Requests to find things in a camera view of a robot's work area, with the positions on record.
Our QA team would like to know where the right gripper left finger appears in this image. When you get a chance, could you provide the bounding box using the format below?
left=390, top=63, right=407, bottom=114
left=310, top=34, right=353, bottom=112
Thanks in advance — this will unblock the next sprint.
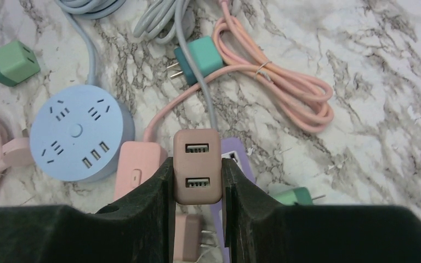
left=0, top=158, right=174, bottom=262

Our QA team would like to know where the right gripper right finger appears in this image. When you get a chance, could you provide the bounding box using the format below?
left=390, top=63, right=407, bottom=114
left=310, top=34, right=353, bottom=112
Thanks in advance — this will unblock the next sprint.
left=221, top=159, right=421, bottom=262

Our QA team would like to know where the pink dual USB charger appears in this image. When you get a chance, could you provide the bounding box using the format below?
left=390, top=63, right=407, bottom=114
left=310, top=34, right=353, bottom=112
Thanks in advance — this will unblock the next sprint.
left=173, top=128, right=223, bottom=205

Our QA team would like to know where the dusty pink charger plug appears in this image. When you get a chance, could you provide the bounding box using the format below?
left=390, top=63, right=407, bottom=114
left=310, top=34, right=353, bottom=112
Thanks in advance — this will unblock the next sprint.
left=173, top=214, right=217, bottom=262

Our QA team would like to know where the teal charger plug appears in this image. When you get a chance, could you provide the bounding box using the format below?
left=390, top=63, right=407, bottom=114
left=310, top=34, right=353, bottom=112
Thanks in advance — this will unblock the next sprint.
left=271, top=187, right=326, bottom=205

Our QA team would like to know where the green charger plug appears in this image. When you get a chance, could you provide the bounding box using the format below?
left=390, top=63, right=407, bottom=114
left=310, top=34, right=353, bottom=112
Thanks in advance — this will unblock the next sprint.
left=0, top=40, right=41, bottom=87

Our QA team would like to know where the pink long power strip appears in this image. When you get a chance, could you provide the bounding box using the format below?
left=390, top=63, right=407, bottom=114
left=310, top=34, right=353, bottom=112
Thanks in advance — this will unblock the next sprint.
left=113, top=141, right=168, bottom=201

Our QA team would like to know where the purple power strip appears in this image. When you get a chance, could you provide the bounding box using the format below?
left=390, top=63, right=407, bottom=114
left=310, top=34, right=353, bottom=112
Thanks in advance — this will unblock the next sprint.
left=210, top=137, right=255, bottom=262

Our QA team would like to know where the blue round power socket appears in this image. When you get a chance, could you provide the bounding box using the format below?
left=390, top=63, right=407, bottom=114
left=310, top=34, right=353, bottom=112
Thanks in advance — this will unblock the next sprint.
left=30, top=84, right=135, bottom=182

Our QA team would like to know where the salmon coiled cable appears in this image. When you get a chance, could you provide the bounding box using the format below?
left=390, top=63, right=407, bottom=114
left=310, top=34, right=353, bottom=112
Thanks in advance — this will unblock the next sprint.
left=143, top=0, right=335, bottom=143

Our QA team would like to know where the teal plug near cables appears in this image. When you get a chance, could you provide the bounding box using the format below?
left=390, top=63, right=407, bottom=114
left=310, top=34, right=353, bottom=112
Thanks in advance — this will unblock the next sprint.
left=167, top=36, right=224, bottom=86

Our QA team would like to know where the grey coiled cable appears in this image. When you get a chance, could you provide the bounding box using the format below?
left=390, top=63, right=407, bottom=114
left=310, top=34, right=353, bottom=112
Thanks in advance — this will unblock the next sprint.
left=133, top=0, right=219, bottom=130

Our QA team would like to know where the blue coiled cable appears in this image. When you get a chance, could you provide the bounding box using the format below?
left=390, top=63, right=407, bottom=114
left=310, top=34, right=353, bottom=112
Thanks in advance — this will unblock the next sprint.
left=53, top=0, right=128, bottom=87

